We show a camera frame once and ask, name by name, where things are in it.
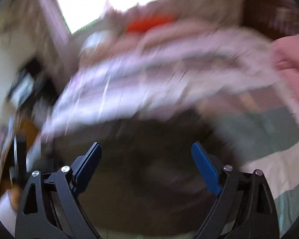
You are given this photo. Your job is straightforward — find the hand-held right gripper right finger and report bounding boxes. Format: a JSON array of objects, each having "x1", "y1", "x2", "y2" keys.
[{"x1": 191, "y1": 141, "x2": 281, "y2": 239}]

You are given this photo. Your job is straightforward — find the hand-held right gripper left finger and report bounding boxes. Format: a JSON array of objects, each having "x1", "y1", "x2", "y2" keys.
[{"x1": 15, "y1": 142, "x2": 102, "y2": 239}]

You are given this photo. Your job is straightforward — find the dark olive hooded puffer jacket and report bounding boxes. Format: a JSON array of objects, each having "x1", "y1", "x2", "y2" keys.
[{"x1": 40, "y1": 110, "x2": 242, "y2": 237}]

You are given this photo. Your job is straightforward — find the patchwork printed bed sheet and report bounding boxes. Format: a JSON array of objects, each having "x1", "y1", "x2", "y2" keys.
[{"x1": 41, "y1": 27, "x2": 299, "y2": 229}]

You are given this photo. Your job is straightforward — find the pink folded duvet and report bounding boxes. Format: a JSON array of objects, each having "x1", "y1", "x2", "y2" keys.
[{"x1": 270, "y1": 35, "x2": 299, "y2": 148}]

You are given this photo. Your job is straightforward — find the orange carrot plush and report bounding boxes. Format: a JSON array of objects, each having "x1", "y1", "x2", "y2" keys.
[{"x1": 126, "y1": 14, "x2": 177, "y2": 33}]

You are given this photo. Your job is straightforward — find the pink floral lace curtain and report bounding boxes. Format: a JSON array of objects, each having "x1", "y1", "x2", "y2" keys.
[
  {"x1": 36, "y1": 0, "x2": 74, "y2": 46},
  {"x1": 102, "y1": 0, "x2": 243, "y2": 29}
]

